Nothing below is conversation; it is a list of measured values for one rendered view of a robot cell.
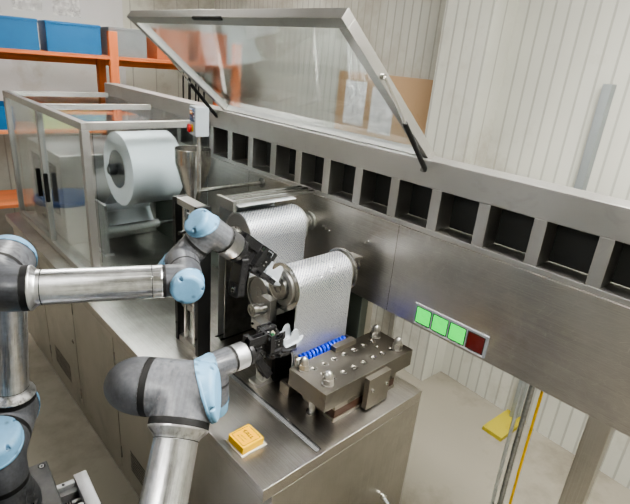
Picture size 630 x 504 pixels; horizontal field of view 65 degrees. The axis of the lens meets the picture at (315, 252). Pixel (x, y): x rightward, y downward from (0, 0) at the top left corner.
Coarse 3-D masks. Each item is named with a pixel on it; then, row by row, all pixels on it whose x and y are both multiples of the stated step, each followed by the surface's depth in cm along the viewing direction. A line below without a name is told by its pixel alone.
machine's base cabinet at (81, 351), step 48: (48, 336) 277; (96, 336) 209; (96, 384) 223; (96, 432) 240; (144, 432) 186; (384, 432) 155; (192, 480) 160; (240, 480) 135; (336, 480) 144; (384, 480) 166
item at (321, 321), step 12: (324, 300) 154; (336, 300) 158; (348, 300) 163; (300, 312) 148; (312, 312) 152; (324, 312) 156; (336, 312) 160; (300, 324) 150; (312, 324) 154; (324, 324) 158; (336, 324) 162; (312, 336) 156; (324, 336) 160; (336, 336) 164; (300, 348) 154; (312, 348) 158
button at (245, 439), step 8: (248, 424) 138; (232, 432) 135; (240, 432) 135; (248, 432) 135; (256, 432) 136; (232, 440) 133; (240, 440) 132; (248, 440) 132; (256, 440) 133; (240, 448) 130; (248, 448) 131
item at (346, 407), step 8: (392, 376) 161; (392, 384) 163; (360, 392) 150; (352, 400) 149; (360, 400) 152; (336, 408) 144; (344, 408) 147; (352, 408) 150; (328, 416) 146; (336, 416) 146
